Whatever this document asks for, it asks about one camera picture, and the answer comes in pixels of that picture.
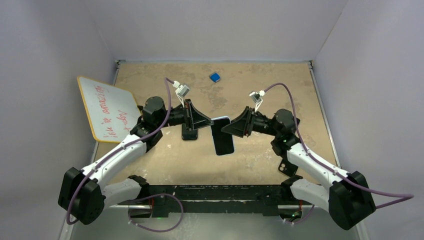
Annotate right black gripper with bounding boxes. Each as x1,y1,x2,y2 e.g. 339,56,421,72
222,106,280,138

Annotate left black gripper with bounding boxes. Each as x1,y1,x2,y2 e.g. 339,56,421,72
156,99,213,131

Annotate black phone with camera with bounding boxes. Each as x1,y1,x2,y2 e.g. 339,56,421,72
181,126,198,141

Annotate light blue phone case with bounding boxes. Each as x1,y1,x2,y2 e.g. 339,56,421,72
210,115,236,157

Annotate black phone case edge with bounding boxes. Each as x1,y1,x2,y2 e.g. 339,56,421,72
278,158,298,177

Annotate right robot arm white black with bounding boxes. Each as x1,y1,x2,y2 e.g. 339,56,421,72
221,106,377,230

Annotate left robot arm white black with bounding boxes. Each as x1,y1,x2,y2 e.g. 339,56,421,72
58,96,214,225

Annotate blue eraser block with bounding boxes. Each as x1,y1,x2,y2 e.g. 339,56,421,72
209,72,221,83

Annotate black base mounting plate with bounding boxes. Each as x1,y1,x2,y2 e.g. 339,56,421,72
119,184,311,218

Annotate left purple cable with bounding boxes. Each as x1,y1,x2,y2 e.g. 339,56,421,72
65,77,184,233

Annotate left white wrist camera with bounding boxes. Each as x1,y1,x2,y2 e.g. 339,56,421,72
172,81,191,106

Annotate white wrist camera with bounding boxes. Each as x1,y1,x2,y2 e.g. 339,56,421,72
249,90,266,113
172,81,191,106

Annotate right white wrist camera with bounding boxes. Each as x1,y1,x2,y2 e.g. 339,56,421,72
249,90,266,113

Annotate white whiteboard yellow frame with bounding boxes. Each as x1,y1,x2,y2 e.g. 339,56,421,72
77,76,141,143

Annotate aluminium frame rail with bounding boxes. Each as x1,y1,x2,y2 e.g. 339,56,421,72
59,185,369,240

